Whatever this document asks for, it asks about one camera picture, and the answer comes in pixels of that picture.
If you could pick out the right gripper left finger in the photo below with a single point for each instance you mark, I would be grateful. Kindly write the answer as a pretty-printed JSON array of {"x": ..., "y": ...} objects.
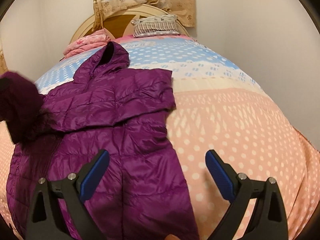
[{"x": 45, "y": 219}]

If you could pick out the pink blue dotted bedspread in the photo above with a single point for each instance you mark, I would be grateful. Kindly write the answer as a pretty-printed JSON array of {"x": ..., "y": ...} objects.
[{"x": 220, "y": 108}]

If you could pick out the beige side window curtain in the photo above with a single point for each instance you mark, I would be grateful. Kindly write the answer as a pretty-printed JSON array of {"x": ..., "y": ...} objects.
[{"x": 3, "y": 65}]

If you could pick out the beige wooden headboard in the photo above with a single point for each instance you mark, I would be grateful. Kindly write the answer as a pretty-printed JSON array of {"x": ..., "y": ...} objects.
[{"x": 119, "y": 24}]

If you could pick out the grey patterned pillow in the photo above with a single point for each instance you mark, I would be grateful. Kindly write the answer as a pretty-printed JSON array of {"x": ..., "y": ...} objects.
[{"x": 155, "y": 26}]

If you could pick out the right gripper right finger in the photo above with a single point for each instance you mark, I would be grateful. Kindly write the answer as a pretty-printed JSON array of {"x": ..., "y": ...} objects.
[{"x": 268, "y": 219}]

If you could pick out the folded pink blanket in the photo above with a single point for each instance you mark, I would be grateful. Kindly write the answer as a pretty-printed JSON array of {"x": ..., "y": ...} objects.
[{"x": 94, "y": 40}]

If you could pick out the purple puffer jacket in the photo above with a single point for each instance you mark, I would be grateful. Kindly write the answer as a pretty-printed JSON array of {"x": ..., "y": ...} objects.
[{"x": 107, "y": 106}]

